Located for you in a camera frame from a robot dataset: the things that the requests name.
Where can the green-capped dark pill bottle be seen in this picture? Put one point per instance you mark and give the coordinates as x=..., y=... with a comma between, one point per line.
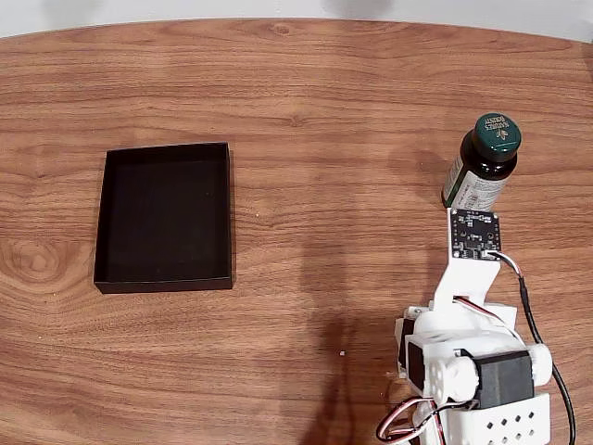
x=495, y=139

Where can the shallow black box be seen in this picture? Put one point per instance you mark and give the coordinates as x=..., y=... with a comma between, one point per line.
x=162, y=218

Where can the camera board on white mount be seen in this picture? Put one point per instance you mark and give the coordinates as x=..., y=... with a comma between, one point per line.
x=475, y=234

